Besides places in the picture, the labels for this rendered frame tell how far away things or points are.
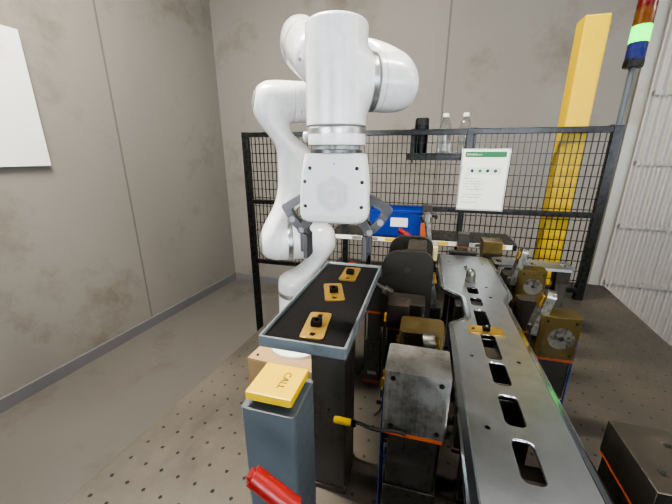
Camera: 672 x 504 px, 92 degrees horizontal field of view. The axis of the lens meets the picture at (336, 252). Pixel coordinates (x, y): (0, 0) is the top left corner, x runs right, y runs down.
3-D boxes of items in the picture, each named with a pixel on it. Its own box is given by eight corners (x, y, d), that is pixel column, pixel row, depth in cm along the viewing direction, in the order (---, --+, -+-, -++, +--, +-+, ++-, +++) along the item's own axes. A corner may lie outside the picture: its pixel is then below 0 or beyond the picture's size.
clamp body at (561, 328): (568, 438, 87) (599, 322, 77) (519, 428, 90) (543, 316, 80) (559, 419, 93) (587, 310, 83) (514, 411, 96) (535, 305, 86)
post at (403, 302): (399, 445, 84) (409, 306, 73) (380, 441, 86) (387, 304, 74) (400, 430, 89) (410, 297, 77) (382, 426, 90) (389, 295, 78)
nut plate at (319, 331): (323, 340, 49) (322, 333, 48) (298, 338, 49) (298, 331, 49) (332, 314, 57) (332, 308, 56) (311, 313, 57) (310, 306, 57)
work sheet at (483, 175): (502, 211, 165) (511, 148, 156) (455, 209, 171) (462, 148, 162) (501, 211, 167) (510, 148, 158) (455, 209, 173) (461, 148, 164)
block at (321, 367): (345, 494, 72) (347, 314, 59) (311, 485, 74) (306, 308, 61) (355, 456, 81) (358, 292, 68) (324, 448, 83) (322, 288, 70)
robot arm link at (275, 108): (314, 264, 99) (260, 268, 95) (308, 249, 110) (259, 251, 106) (318, 80, 79) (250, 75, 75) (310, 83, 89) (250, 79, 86)
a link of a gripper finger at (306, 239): (286, 216, 49) (288, 258, 51) (306, 217, 49) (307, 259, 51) (293, 212, 52) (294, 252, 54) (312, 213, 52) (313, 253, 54)
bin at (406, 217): (429, 237, 161) (431, 211, 157) (368, 234, 167) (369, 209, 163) (427, 230, 176) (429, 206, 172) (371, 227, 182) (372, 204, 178)
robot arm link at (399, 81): (359, 75, 69) (415, 126, 47) (284, 70, 66) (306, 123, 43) (366, 24, 63) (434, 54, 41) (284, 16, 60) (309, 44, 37)
